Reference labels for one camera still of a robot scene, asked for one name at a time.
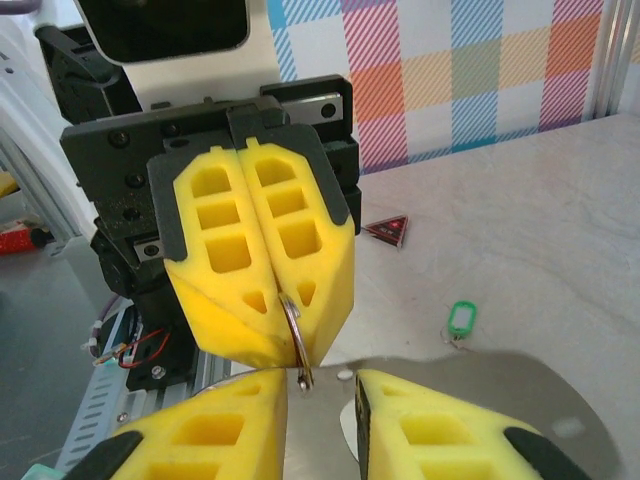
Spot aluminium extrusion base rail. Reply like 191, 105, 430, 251
124, 349, 236, 419

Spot red speckled object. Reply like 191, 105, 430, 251
0, 224, 52, 257

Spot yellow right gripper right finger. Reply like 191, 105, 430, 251
354, 369, 596, 480

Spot red black wire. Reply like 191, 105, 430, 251
97, 327, 174, 371

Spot green plastic key tag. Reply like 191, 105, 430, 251
438, 299, 479, 351

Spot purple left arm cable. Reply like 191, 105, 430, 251
79, 294, 124, 361

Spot perforated grey cable duct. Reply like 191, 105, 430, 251
59, 367, 134, 479

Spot aluminium frame post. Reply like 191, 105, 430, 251
593, 0, 640, 122

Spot red black triangle tag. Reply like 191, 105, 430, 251
362, 213, 410, 251

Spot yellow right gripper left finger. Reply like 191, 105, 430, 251
62, 367, 290, 480

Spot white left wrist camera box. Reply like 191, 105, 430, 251
74, 0, 281, 114

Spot silver split keyring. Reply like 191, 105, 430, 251
278, 293, 316, 392

